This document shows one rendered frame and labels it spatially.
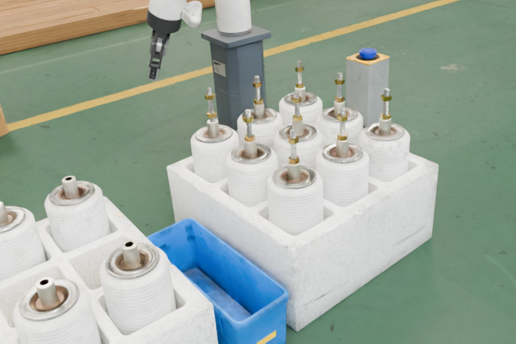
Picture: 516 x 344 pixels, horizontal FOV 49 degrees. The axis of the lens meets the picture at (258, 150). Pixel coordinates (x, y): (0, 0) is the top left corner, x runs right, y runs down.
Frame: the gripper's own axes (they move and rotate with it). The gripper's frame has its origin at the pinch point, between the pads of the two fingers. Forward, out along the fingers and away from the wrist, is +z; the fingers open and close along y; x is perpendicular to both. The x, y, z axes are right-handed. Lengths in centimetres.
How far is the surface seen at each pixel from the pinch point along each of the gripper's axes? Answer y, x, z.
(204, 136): 24.1, 12.1, -2.0
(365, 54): 2.2, 44.8, -16.7
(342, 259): 48, 38, 0
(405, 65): -67, 90, 18
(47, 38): -127, -49, 79
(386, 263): 42, 51, 5
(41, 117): -42, -32, 57
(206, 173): 28.8, 14.0, 3.4
